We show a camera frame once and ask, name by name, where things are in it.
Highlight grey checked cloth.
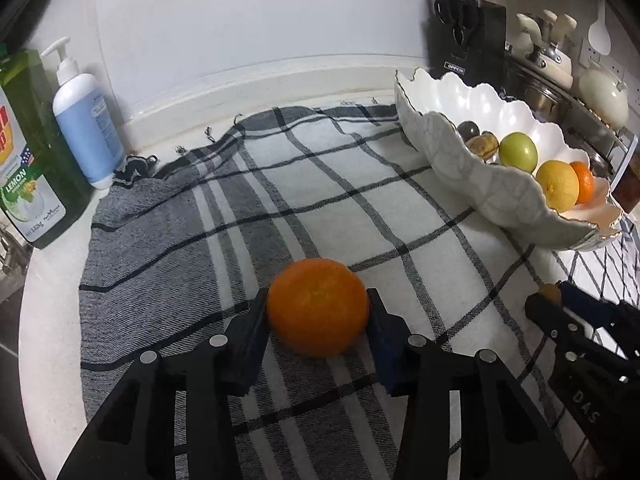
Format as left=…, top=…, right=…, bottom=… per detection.
left=79, top=102, right=640, bottom=480

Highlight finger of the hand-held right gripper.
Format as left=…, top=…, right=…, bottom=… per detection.
left=559, top=280, right=640, bottom=341
left=525, top=292, right=626, bottom=361

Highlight metal kitchen shelf rack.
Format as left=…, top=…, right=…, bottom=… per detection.
left=500, top=52, right=640, bottom=186

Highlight large stainless steel pot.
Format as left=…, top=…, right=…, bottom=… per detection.
left=502, top=55, right=571, bottom=116

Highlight black knife block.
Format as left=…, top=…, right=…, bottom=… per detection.
left=432, top=2, right=508, bottom=86

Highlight blue pump bottle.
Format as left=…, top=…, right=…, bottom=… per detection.
left=40, top=36, right=126, bottom=190

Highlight metal faucet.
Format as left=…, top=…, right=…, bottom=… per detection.
left=0, top=225, right=28, bottom=276

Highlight white ceramic pot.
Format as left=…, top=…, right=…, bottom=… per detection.
left=578, top=60, right=630, bottom=128

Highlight small orange tangerine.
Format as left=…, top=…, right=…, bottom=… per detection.
left=570, top=161, right=596, bottom=206

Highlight yellow lemon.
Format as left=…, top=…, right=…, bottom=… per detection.
left=535, top=160, right=581, bottom=212

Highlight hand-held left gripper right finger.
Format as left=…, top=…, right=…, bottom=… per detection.
left=367, top=287, right=581, bottom=480

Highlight black kitchen scissors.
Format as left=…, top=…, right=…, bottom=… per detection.
left=433, top=0, right=478, bottom=43

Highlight large orange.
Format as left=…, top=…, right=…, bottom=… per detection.
left=266, top=258, right=371, bottom=358

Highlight green round fruit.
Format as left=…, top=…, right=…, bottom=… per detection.
left=498, top=132, right=539, bottom=171

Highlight white rice paddle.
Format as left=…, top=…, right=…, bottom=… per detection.
left=587, top=0, right=613, bottom=56

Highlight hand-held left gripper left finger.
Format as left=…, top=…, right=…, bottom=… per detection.
left=56, top=287, right=271, bottom=480

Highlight white scalloped bowl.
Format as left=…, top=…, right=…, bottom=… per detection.
left=394, top=67, right=623, bottom=252

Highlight green dish soap bottle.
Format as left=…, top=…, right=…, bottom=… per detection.
left=0, top=45, right=93, bottom=251

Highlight brown fruit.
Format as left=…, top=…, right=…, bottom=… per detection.
left=466, top=131, right=500, bottom=162

